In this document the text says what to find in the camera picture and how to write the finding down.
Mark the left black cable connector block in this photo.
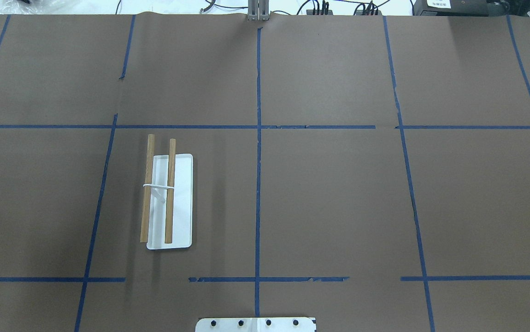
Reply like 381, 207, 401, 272
305, 0, 332, 16

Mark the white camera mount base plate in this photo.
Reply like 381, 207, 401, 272
195, 317, 317, 332

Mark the aluminium frame post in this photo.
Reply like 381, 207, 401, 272
247, 0, 271, 22

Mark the white wooden towel rack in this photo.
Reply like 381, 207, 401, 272
139, 134, 194, 250

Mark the black box with label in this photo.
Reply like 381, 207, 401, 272
412, 0, 530, 17

